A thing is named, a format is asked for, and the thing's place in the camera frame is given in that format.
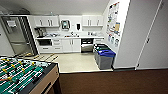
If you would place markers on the white two-door base cabinet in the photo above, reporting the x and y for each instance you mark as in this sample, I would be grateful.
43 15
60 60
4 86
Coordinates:
71 45

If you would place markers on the grey bin black lid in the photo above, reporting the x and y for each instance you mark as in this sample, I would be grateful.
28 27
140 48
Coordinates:
98 44

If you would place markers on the white drawer stack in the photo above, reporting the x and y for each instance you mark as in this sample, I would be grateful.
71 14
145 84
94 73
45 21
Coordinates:
99 41
57 46

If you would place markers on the chrome faucet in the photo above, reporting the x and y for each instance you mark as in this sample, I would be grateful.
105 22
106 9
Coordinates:
72 33

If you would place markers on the grey bin blue lid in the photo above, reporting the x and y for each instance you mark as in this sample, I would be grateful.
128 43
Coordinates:
107 60

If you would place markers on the white wide drawer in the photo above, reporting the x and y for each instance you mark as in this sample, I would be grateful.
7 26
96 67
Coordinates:
45 49

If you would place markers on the black built-in microwave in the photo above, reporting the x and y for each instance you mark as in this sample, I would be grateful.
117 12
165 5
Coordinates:
45 42

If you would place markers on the green field foosball table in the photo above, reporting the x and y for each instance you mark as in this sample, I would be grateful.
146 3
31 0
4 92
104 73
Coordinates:
23 76

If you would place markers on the dark refrigerator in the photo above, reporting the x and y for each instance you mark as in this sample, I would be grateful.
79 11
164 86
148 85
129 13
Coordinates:
16 35

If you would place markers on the white door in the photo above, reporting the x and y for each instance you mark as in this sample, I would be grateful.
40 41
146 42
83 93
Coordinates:
155 36

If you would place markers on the small blue wall notice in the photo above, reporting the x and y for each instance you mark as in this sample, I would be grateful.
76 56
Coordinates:
109 37

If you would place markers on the white wall cabinet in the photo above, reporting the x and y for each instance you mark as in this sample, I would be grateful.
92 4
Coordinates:
92 21
46 21

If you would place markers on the small teal wall notice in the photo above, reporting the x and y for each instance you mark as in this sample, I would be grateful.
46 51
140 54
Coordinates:
112 39

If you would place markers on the black and white wall notice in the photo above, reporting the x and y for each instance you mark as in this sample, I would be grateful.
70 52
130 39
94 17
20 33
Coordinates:
117 42

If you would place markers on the cork notice board blue frame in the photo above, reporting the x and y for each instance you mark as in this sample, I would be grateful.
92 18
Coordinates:
117 28

